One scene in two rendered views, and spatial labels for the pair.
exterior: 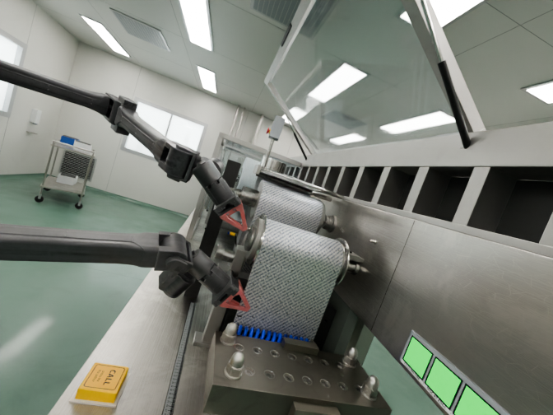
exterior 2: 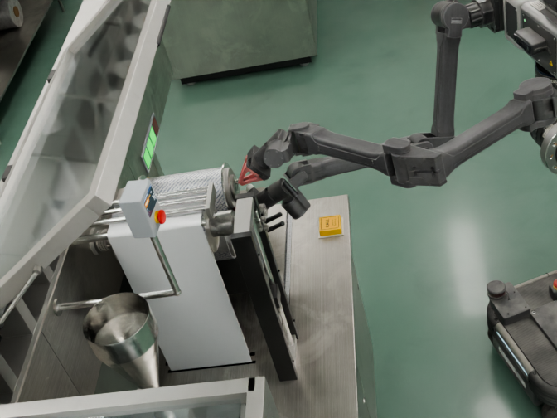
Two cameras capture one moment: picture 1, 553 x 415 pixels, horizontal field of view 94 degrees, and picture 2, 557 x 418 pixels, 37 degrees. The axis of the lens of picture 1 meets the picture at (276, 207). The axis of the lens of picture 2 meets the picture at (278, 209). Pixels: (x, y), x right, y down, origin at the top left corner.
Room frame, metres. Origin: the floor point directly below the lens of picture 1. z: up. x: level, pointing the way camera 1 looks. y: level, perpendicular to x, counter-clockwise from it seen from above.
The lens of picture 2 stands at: (2.34, 0.95, 2.67)
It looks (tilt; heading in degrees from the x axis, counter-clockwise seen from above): 39 degrees down; 206
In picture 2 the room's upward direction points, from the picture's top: 16 degrees counter-clockwise
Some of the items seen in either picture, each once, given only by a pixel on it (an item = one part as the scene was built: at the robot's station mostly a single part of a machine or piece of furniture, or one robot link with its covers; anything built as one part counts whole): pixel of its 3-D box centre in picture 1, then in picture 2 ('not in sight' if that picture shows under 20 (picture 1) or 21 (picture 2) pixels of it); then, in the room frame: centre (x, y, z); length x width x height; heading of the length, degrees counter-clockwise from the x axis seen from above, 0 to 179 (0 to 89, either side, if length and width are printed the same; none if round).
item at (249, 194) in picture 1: (248, 196); (223, 223); (0.94, 0.11, 1.33); 0.06 x 0.06 x 0.06; 14
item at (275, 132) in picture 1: (275, 128); (145, 208); (1.24, 0.13, 1.66); 0.07 x 0.07 x 0.10; 7
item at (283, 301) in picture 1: (285, 304); not in sight; (0.67, -0.11, 1.12); 0.23 x 0.01 x 0.18; 104
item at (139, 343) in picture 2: (272, 165); (120, 327); (1.42, 0.09, 1.50); 0.14 x 0.14 x 0.06
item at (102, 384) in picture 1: (104, 381); (330, 225); (0.49, 0.22, 0.91); 0.07 x 0.07 x 0.02; 14
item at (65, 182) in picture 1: (69, 170); not in sight; (4.17, 3.42, 0.51); 0.91 x 0.58 x 1.02; 38
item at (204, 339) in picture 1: (218, 295); not in sight; (0.72, 0.08, 1.05); 0.06 x 0.05 x 0.31; 104
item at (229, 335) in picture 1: (230, 332); not in sight; (0.57, 0.01, 1.05); 0.04 x 0.04 x 0.04
